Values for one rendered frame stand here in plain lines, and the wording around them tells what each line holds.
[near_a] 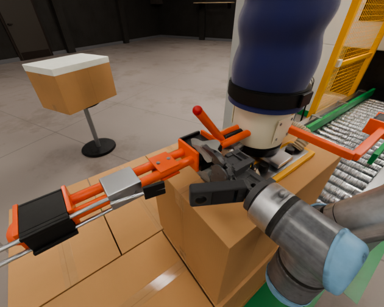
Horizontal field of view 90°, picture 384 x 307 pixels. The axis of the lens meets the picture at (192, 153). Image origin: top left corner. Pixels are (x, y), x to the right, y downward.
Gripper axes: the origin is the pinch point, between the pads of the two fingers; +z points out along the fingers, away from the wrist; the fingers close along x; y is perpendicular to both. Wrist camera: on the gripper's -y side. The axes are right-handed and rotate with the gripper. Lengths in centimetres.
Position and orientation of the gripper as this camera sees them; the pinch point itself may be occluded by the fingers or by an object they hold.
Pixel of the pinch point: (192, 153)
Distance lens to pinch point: 50.1
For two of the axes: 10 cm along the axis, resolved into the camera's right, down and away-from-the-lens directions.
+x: 0.1, -7.9, -6.1
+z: -6.0, -4.9, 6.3
